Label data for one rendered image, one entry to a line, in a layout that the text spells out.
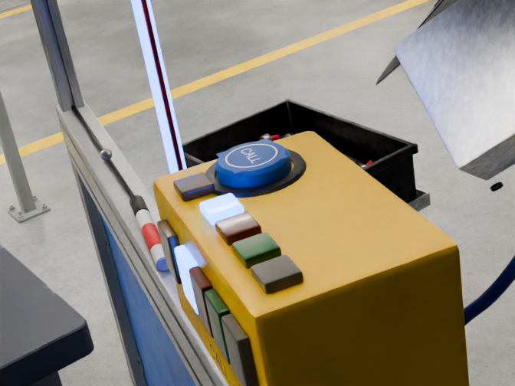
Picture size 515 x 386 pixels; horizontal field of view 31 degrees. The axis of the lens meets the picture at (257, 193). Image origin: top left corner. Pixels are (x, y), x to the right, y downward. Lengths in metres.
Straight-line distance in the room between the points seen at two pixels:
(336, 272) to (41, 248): 2.45
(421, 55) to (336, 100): 2.59
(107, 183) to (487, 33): 0.45
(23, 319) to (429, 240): 0.25
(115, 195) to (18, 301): 0.44
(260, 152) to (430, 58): 0.36
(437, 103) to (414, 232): 0.40
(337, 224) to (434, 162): 2.46
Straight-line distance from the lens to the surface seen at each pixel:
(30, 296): 0.59
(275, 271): 0.40
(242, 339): 0.40
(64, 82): 1.28
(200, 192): 0.49
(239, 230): 0.44
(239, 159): 0.50
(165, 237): 0.49
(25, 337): 0.55
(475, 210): 2.62
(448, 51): 0.83
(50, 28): 1.26
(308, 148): 0.52
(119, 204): 0.99
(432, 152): 2.96
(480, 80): 0.81
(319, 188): 0.48
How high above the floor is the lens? 1.29
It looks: 27 degrees down
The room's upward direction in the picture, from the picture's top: 10 degrees counter-clockwise
